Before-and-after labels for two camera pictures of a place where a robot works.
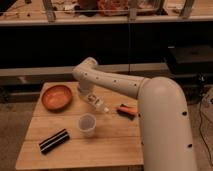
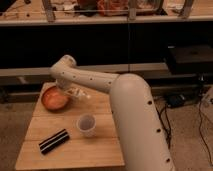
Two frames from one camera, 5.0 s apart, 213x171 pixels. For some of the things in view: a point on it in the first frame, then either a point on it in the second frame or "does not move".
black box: (190, 59) does not move
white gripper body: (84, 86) → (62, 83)
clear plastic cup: (87, 124) does not move
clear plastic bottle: (98, 103) → (78, 92)
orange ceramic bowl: (56, 98) does not move
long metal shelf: (106, 12) does not move
